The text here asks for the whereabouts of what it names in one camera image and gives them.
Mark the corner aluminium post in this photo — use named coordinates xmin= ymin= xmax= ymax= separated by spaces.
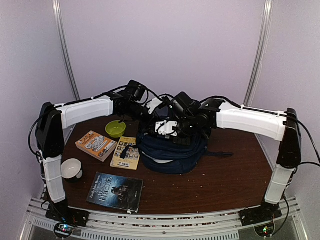
xmin=52 ymin=0 xmax=81 ymax=100
xmin=243 ymin=0 xmax=274 ymax=106

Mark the yellow paperback book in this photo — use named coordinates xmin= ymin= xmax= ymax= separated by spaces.
xmin=110 ymin=136 xmax=140 ymax=171

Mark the front aluminium rail frame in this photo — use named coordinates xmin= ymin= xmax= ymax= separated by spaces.
xmin=17 ymin=197 xmax=311 ymax=240

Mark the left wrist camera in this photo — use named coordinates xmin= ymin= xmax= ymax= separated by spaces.
xmin=146 ymin=98 xmax=167 ymax=115

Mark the left corner aluminium post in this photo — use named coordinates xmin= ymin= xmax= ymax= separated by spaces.
xmin=52 ymin=0 xmax=81 ymax=100

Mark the dark Wuthering Heights book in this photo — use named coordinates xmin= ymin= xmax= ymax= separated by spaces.
xmin=86 ymin=172 xmax=144 ymax=214

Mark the lime green plastic bowl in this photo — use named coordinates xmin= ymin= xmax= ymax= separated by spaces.
xmin=105 ymin=120 xmax=127 ymax=138

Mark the navy blue backpack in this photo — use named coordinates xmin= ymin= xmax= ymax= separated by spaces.
xmin=136 ymin=119 xmax=234 ymax=175

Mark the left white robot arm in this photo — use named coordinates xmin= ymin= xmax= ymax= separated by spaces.
xmin=30 ymin=80 xmax=159 ymax=222

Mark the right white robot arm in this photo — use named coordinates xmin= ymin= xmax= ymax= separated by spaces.
xmin=169 ymin=92 xmax=305 ymax=221

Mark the orange comic paperback book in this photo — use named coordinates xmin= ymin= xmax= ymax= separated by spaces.
xmin=75 ymin=130 xmax=118 ymax=162

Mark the right corner aluminium post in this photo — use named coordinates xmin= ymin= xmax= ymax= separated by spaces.
xmin=243 ymin=0 xmax=274 ymax=106

